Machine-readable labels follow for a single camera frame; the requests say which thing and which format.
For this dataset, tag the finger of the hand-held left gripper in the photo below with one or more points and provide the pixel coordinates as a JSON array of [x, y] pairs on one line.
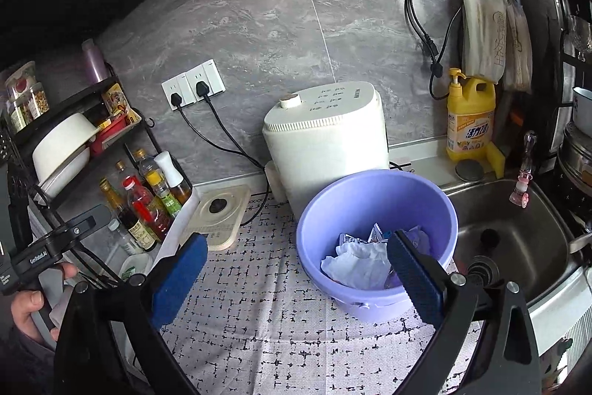
[[95, 217]]

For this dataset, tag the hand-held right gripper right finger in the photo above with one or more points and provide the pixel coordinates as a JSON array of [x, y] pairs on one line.
[[416, 279]]

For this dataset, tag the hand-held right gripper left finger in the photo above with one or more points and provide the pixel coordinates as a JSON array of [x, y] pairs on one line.
[[180, 279]]

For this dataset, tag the clear printed plastic wrapper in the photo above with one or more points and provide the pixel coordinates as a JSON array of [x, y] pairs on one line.
[[418, 240]]

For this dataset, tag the white paper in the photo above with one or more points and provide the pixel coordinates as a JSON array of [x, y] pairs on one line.
[[356, 265]]

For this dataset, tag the purple plastic bucket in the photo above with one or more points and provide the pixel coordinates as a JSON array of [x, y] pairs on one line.
[[370, 200]]

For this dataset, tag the person's left forearm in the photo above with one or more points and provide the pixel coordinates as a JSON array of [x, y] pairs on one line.
[[23, 362]]

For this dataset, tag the person's left hand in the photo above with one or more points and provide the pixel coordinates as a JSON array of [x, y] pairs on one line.
[[30, 307]]

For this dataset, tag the white cap clear bottle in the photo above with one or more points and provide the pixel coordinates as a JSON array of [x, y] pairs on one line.
[[125, 240]]

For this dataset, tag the dark sauce bottle gold cap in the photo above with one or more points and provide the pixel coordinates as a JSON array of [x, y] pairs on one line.
[[138, 233]]

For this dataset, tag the white bowl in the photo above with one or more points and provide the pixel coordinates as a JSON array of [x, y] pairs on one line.
[[60, 149], [69, 177]]

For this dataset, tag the white container green label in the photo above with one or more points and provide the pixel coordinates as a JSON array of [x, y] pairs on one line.
[[134, 267]]

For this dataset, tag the red cap sauce bottle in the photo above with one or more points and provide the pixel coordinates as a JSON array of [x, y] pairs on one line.
[[148, 205]]

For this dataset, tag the metal drain strainer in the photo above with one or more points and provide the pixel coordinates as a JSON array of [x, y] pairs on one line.
[[483, 270]]

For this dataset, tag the clear oil bottle gold cap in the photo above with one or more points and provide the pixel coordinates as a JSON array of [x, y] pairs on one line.
[[145, 168]]

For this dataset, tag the yellow cap green label bottle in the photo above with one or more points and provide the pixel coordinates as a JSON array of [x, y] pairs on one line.
[[169, 203]]

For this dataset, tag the red plastic container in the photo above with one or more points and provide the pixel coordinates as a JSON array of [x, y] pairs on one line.
[[108, 140]]

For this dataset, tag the white top oil sprayer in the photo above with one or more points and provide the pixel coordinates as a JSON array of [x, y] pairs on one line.
[[169, 168]]

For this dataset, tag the stainless steel sink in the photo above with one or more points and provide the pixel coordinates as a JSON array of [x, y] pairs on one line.
[[508, 237]]

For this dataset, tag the black metal shelf rack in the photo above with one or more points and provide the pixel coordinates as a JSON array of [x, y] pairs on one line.
[[64, 108]]

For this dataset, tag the yellow snack packet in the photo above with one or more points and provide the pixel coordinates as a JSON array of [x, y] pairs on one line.
[[115, 99]]

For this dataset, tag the round metal sink stopper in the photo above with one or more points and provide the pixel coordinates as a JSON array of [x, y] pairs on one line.
[[469, 169]]

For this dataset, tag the patterned white table mat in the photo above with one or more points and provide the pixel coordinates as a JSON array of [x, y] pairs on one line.
[[286, 344]]

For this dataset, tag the clear storage jar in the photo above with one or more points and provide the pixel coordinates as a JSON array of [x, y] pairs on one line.
[[39, 99], [21, 82], [18, 112]]

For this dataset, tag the yellow sponge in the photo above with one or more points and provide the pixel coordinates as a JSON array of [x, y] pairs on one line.
[[496, 161]]

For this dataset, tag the purple bottle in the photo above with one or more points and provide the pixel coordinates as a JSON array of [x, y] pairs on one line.
[[95, 62]]

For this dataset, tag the yellow dish soap bottle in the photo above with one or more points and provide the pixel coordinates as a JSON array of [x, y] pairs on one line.
[[469, 131]]

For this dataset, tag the cream air fryer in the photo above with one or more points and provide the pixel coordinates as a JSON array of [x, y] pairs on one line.
[[323, 149]]

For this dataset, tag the stainless steel pot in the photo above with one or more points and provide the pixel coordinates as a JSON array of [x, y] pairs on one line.
[[576, 173]]

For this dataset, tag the black dish rack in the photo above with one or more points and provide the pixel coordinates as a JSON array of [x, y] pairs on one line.
[[555, 99]]

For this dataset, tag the white enamel mug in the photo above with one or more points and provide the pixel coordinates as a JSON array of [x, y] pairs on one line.
[[583, 108]]

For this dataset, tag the hanging clear bag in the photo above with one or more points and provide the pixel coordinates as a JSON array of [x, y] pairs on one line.
[[518, 52]]

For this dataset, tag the hanging white bag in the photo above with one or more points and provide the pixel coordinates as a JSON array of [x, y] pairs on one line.
[[485, 34]]

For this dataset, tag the wine glass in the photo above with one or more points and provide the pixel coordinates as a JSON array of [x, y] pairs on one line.
[[580, 34]]

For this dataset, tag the white wall socket panel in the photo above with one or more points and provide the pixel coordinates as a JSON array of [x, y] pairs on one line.
[[170, 86], [210, 73]]

